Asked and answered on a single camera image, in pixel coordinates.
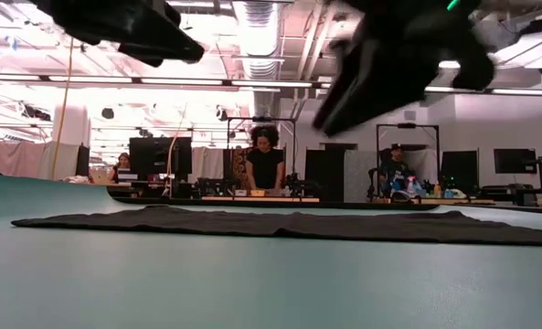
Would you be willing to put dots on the silver ventilation duct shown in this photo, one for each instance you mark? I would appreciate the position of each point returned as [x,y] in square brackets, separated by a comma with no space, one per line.
[257,36]

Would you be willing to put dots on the green table mat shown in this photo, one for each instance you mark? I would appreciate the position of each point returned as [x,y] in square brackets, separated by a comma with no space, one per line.
[252,283]

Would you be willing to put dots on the black towel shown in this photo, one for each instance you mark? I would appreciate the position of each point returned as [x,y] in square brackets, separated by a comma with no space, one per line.
[298,226]

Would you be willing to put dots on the grey partition panel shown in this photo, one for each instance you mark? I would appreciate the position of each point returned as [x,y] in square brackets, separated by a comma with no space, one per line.
[362,176]

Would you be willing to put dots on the black desk monitor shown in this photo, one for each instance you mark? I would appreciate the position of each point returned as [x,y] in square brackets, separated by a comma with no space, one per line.
[460,166]

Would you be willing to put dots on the large black monitor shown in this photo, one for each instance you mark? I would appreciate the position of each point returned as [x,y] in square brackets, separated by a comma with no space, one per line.
[147,157]

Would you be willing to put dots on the person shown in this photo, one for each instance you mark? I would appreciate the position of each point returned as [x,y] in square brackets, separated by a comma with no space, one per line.
[123,161]
[396,171]
[264,166]

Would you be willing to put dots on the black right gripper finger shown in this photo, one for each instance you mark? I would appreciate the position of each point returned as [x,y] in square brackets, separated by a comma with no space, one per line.
[366,91]
[476,68]

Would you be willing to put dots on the red patterned fabric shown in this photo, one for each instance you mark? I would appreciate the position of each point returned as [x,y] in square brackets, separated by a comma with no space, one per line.
[239,164]

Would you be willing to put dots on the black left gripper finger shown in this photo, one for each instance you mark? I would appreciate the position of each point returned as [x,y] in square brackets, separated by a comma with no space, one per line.
[142,57]
[170,45]

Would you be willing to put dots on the small yellow bottle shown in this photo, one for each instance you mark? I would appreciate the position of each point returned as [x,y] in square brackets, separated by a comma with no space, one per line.
[437,191]

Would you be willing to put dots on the long ceiling light bar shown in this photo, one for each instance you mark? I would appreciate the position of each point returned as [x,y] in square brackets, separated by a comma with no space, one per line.
[270,84]

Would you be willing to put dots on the cardboard box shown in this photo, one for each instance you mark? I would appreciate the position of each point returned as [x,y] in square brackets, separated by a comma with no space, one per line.
[100,176]

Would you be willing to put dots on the black metal rig frame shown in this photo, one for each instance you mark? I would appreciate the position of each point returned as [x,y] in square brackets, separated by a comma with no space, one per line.
[261,119]
[407,125]

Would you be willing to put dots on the black desk stand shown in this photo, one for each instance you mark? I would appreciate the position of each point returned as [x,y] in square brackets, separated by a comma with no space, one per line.
[517,191]

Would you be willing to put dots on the black wall monitor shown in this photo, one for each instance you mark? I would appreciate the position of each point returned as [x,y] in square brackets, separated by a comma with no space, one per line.
[515,161]

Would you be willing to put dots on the clear spray bottle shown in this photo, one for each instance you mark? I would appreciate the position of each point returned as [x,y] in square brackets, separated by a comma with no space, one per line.
[411,188]

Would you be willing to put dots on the wooden background table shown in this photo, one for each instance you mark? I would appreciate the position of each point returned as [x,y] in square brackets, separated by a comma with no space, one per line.
[261,199]
[458,201]

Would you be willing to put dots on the beige curtain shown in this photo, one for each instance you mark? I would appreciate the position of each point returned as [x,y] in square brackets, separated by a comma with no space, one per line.
[14,160]

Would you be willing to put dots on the narrow black panel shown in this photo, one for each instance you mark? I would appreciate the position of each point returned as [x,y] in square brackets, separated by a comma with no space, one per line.
[82,160]

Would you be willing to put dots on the black partition panel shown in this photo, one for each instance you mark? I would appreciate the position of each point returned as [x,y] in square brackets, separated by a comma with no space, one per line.
[325,176]

